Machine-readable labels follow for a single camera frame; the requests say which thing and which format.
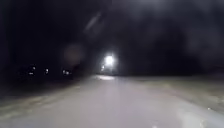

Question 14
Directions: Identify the grey asphalt path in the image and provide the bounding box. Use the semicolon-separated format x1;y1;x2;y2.
0;74;224;128

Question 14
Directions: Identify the street lamp pole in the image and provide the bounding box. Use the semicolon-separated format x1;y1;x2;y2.
103;54;116;76

